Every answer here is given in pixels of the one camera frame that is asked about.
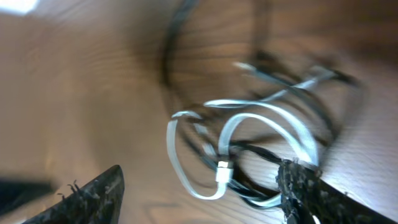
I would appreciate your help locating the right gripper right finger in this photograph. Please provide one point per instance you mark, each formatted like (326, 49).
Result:
(306, 198)

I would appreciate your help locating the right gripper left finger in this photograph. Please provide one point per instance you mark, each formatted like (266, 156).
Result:
(97, 202)

